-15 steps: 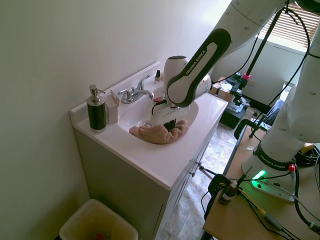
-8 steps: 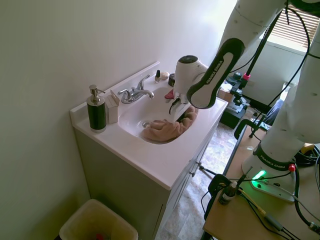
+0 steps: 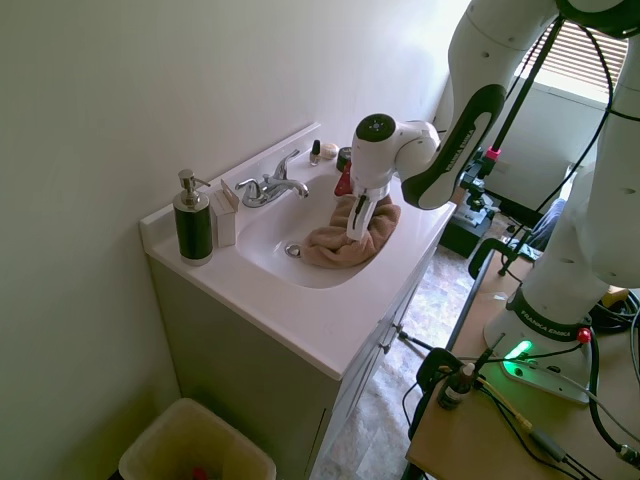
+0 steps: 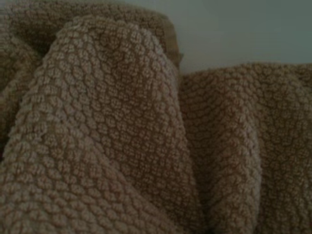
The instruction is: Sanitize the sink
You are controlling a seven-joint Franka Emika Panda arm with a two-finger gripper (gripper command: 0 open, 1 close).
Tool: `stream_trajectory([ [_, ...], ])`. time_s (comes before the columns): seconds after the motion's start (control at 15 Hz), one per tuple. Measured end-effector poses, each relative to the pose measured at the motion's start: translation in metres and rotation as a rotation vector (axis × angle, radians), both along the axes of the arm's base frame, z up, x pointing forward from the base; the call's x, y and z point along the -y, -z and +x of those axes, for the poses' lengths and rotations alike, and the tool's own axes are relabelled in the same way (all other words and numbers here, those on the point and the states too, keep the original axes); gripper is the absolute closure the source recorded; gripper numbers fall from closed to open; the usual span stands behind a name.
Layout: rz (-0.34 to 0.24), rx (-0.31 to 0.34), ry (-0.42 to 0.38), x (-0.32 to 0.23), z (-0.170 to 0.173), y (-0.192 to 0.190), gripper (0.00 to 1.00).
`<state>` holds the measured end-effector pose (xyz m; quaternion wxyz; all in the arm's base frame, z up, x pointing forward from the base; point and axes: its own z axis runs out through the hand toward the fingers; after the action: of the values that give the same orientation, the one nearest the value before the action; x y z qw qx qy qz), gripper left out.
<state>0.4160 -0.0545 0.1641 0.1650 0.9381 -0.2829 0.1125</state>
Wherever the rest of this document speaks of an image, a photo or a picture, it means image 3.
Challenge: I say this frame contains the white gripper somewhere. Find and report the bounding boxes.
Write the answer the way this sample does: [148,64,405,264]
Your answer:
[345,185,390,244]

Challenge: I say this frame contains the tan terry towel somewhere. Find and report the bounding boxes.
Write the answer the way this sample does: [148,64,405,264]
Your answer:
[301,196,403,272]

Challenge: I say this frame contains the white sink countertop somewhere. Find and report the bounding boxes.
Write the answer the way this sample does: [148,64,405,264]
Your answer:
[138,121,458,382]

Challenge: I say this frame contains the black equipment case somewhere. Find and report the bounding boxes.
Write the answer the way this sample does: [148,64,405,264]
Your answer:
[438,198,497,260]

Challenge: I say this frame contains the black C-clamp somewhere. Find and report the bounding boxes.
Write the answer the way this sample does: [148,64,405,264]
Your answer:
[466,238,517,282]
[416,347,467,397]

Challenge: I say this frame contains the black tripod leg rod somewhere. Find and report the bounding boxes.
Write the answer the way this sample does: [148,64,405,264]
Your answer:
[398,331,435,352]

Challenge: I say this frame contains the small white cardboard box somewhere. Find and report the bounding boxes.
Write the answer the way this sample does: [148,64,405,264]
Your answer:
[213,179,241,249]

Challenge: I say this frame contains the black chrome soap dispenser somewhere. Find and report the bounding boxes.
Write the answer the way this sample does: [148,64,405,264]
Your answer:
[171,168,214,268]

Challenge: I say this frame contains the grey vanity cabinet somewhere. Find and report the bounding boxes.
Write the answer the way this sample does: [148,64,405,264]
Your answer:
[146,243,437,480]

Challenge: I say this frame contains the dark dropper bottle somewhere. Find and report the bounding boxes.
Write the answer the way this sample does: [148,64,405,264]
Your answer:
[437,363,477,412]

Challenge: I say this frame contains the window blinds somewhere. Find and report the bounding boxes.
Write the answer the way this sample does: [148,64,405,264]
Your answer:
[513,18,630,95]

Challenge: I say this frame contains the beige plastic trash bin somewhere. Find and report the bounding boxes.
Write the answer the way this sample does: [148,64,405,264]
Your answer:
[117,397,278,480]

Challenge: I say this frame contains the red white wrist camera mount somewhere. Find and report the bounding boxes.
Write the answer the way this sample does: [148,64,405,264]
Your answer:
[333,166,355,200]

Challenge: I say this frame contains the chrome two-handle faucet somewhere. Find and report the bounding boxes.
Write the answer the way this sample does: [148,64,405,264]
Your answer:
[234,148,311,209]

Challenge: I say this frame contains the black tripod camera stand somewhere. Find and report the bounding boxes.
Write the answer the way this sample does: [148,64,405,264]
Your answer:
[457,19,562,227]

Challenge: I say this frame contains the yellow cable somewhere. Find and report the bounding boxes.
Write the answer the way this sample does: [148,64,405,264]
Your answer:
[475,375,534,432]

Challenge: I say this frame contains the grey cable with adapter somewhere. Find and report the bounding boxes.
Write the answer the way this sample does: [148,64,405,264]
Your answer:
[519,424,604,480]

